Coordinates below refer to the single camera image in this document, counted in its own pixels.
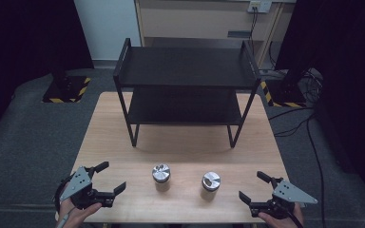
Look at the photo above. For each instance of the person's right hand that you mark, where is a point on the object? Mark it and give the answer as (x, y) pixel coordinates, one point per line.
(278, 221)

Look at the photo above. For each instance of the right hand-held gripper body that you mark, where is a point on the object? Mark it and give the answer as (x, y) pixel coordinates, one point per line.
(290, 192)

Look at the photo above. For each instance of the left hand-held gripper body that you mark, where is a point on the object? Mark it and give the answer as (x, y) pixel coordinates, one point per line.
(77, 185)

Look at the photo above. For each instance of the dark curtain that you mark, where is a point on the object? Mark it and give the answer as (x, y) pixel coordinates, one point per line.
(28, 47)
(348, 79)

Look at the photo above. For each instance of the glass jar with beige contents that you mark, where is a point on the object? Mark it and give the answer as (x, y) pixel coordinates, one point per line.
(210, 183)

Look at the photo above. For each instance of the glass jar with orange-brown contents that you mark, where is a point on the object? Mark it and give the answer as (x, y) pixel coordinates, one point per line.
(161, 175)

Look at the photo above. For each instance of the person's left hand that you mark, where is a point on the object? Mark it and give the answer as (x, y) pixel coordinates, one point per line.
(76, 213)

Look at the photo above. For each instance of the beige wooden cabinet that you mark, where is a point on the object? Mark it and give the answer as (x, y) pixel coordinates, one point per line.
(202, 22)

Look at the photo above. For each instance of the black two-tier metal shelf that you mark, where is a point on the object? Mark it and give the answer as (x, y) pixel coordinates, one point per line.
(187, 66)

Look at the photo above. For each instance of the white wall outlet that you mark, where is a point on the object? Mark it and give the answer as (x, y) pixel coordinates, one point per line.
(259, 5)

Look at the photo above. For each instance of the stand base with hazard stripes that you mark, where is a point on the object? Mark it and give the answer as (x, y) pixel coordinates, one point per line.
(282, 93)
(66, 90)

